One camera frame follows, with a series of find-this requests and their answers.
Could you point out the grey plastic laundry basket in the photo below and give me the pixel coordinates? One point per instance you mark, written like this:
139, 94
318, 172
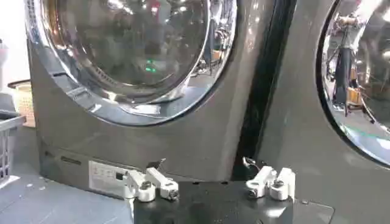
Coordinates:
7, 140

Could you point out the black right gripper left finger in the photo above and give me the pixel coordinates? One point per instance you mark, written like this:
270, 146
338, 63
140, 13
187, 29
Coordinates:
152, 185

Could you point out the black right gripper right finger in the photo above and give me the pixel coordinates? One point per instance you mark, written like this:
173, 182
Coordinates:
271, 184

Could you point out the round glass dryer door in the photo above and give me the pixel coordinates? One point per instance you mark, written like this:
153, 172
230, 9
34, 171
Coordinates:
356, 76
131, 58

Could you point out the beige woven basket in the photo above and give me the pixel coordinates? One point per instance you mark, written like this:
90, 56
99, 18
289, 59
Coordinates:
23, 100

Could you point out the grey dryer with label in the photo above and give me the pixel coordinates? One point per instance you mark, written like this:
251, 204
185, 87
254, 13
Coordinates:
189, 143

